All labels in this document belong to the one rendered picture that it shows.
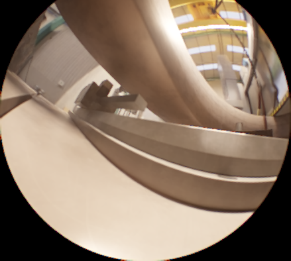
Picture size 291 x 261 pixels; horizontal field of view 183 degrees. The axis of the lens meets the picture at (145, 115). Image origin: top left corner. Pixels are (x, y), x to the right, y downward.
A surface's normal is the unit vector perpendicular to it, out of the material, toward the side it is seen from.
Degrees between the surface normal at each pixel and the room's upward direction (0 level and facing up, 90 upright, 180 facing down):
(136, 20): 180
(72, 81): 90
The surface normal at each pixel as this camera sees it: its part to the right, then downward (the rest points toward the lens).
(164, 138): -0.37, -0.71
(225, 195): -0.50, -0.46
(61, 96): 0.77, 0.09
